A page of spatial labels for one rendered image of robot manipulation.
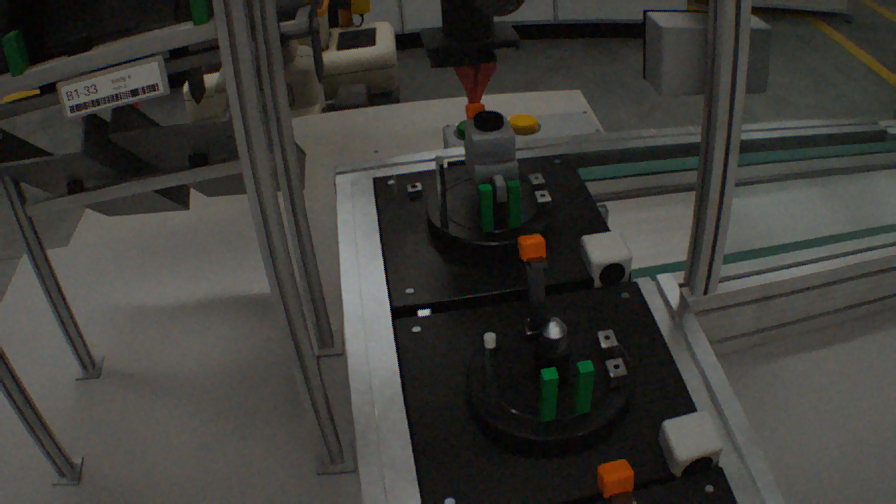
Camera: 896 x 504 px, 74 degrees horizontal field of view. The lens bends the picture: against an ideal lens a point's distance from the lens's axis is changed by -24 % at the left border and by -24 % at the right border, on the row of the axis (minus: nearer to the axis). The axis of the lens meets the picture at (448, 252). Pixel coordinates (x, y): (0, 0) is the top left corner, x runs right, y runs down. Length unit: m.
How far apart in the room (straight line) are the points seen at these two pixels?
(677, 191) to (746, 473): 0.49
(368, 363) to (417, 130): 0.62
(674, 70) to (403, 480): 0.41
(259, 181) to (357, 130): 0.75
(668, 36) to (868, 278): 0.43
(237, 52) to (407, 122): 0.81
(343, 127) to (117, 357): 0.60
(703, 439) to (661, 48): 0.32
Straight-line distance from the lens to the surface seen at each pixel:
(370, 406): 0.65
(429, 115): 1.29
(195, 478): 0.77
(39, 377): 0.98
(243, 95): 0.50
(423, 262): 0.77
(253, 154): 0.52
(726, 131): 0.66
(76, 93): 0.52
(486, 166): 0.75
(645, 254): 0.87
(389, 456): 0.62
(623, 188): 0.96
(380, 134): 1.25
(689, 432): 0.59
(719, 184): 0.68
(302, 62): 1.51
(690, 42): 0.64
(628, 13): 4.06
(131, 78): 0.50
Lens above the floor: 1.44
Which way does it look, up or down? 37 degrees down
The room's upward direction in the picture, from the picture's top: 5 degrees counter-clockwise
